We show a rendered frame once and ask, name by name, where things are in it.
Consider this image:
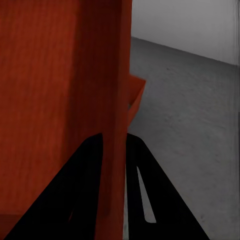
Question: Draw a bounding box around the storage box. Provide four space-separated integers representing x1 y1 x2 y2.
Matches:
0 0 133 240
127 74 146 128

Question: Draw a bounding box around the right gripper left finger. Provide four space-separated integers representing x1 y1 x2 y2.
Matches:
4 133 103 240

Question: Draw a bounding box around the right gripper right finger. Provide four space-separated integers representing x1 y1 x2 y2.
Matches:
125 133 210 240

